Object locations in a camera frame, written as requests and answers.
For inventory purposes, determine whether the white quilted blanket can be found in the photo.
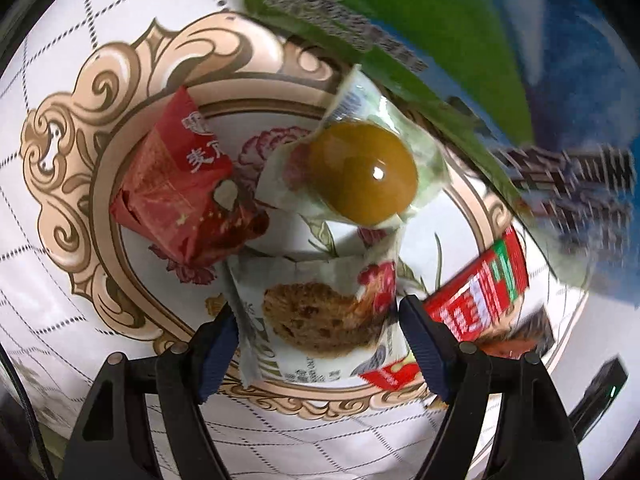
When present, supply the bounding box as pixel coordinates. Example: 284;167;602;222
0;0;601;480

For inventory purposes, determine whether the printed cardboard box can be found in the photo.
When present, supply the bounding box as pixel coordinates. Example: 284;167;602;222
242;0;640;306

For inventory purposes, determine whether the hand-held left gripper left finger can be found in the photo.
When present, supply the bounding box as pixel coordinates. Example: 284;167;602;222
62;302;241;480

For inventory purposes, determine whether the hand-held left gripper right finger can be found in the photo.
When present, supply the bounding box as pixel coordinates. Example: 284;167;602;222
398;295;586;480

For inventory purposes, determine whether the red white green snack packet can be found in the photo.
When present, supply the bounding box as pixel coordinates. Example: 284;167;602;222
422;227;531;343

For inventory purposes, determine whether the white oat cookie packet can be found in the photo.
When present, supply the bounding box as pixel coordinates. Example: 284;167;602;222
225;232;426;391

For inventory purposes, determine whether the red foil snack packet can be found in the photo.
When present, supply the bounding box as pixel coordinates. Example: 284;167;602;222
110;86;271;267

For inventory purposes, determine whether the clear braised egg packet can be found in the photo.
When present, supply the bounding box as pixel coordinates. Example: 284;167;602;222
257;65;448;228

